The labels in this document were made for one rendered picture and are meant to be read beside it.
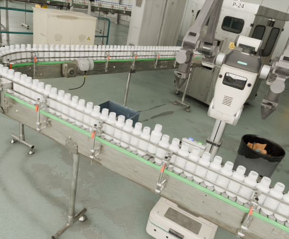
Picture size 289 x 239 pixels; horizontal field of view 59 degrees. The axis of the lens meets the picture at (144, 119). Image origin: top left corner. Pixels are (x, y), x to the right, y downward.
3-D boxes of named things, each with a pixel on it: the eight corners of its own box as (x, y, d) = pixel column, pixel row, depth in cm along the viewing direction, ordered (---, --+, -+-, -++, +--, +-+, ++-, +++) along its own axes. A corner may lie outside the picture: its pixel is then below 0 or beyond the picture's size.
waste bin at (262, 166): (218, 192, 288) (238, 144, 261) (226, 173, 326) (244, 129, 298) (259, 212, 272) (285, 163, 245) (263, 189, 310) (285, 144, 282)
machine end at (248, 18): (208, 85, 673) (234, 3, 586) (254, 105, 596) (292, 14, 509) (169, 92, 564) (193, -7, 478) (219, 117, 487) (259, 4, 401)
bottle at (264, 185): (245, 200, 128) (257, 174, 121) (255, 200, 129) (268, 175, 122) (251, 210, 123) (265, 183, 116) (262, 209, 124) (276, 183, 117)
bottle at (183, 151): (170, 169, 140) (178, 143, 133) (176, 165, 144) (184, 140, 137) (179, 174, 137) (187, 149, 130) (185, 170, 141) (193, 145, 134)
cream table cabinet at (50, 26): (77, 63, 625) (81, 12, 574) (91, 72, 588) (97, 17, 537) (31, 65, 550) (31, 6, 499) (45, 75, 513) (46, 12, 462)
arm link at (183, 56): (202, 40, 130) (185, 36, 133) (194, 41, 120) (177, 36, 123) (195, 63, 135) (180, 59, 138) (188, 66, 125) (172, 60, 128)
